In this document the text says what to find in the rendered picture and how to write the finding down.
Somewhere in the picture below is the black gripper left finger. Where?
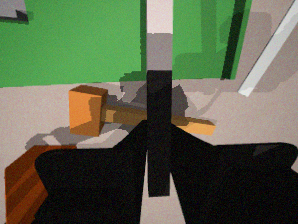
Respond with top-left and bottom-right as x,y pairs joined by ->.
34,120 -> 147,224

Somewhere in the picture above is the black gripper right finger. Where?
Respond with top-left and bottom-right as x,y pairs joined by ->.
170,123 -> 298,224

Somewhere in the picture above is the green flat mat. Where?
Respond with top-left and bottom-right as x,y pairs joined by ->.
0,0 -> 236,87

